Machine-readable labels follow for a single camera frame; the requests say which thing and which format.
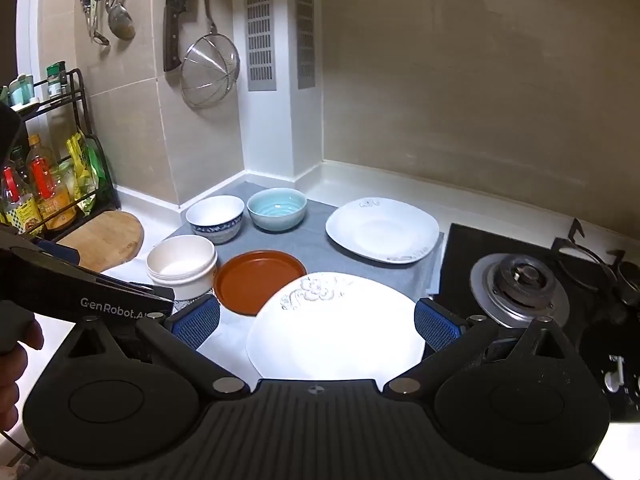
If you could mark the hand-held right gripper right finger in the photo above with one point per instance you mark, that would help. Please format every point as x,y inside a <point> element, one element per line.
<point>437,327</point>

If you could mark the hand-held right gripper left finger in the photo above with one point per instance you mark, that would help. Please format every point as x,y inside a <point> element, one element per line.
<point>194,322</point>

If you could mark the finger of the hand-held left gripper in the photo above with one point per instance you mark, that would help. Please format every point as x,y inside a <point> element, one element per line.
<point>60,254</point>

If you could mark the plain white bowl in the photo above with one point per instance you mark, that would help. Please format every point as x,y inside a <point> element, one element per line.
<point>180,260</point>

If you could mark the brown round plate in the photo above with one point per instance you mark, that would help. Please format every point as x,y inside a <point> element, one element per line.
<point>255,280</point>

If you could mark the round white floral plate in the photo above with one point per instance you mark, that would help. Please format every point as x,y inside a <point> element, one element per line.
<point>335,330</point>

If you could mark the white bowl with blue pattern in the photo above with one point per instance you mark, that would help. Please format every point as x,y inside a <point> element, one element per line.
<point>212,212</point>

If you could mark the square white plate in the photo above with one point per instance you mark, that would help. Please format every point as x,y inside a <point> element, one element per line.
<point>380,230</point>

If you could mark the teal glazed bowl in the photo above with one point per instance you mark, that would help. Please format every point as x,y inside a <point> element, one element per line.
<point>276,205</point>

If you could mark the person's left hand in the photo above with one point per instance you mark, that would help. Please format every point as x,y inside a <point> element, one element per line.
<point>20,385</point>

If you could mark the round wooden cutting board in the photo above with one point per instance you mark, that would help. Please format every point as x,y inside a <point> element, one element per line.
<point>105,240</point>

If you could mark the oil bottle with red label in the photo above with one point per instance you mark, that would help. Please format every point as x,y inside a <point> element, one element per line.
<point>52,205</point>

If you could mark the red-capped sauce bottle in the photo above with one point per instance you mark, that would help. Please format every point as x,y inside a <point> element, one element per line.
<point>20,210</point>

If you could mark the black glass gas stove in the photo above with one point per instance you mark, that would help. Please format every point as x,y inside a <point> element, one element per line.
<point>460,260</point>

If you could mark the green food packet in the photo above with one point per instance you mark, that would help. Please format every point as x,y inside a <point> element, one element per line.
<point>96,172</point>

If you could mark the metal stove burner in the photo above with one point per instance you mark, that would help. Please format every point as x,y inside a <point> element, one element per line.
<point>520,280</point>

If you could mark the yellow food packet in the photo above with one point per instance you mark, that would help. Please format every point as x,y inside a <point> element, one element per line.
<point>79,160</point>

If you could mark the grey table mat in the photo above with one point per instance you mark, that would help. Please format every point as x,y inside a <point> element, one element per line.
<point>320,240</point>

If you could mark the black pan support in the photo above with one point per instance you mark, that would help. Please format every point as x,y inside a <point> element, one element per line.
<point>575,232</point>

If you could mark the teal small container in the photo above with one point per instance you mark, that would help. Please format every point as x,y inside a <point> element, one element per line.
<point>21,89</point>

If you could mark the green-capped spice jar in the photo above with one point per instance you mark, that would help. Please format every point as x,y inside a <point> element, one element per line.
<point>56,80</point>

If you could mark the stove control knob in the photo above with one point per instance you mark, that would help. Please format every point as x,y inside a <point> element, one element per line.
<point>617,375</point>

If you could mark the metal mesh strainer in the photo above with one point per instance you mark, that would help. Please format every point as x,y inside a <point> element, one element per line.
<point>210,70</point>

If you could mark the metal hanging utensil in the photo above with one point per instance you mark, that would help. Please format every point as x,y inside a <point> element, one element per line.
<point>92,15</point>

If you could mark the kitchen cleaver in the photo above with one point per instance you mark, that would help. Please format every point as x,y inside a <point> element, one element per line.
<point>175,25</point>

